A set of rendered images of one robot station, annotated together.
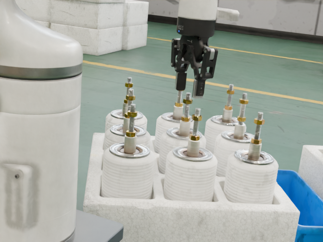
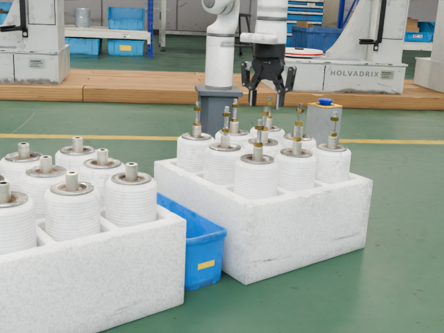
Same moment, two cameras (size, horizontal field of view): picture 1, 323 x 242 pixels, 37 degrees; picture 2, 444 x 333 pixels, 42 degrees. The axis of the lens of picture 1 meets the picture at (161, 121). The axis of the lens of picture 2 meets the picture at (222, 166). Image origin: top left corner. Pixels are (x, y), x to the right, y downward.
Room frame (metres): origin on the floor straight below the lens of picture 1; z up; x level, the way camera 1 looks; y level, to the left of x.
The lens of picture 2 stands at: (2.11, -0.84, 0.58)
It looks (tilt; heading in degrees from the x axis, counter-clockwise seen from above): 16 degrees down; 149
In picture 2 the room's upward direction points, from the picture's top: 3 degrees clockwise
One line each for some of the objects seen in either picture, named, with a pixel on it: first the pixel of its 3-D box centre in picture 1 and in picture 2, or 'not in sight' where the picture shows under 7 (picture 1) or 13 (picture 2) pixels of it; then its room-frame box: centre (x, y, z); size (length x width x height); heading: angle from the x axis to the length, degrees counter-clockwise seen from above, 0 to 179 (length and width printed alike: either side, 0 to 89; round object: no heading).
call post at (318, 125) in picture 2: not in sight; (319, 158); (0.86, 0.23, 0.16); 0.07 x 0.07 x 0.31; 7
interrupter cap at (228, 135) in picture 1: (238, 137); (224, 147); (0.98, -0.17, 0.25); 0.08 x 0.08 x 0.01
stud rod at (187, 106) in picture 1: (186, 110); (264, 121); (0.97, -0.05, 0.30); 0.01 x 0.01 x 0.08
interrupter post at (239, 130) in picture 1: (239, 131); (224, 142); (0.98, -0.17, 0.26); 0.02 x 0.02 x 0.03
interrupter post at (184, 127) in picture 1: (184, 128); (263, 137); (0.97, -0.05, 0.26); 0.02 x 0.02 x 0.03
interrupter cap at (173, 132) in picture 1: (184, 134); (263, 142); (0.97, -0.05, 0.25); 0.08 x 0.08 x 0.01
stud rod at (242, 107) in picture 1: (242, 110); (226, 122); (0.98, -0.17, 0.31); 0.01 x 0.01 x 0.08
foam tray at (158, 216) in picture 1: (176, 203); (258, 203); (0.97, -0.05, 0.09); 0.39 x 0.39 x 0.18; 7
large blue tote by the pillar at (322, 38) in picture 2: not in sight; (315, 45); (-2.68, 3.07, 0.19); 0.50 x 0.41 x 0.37; 162
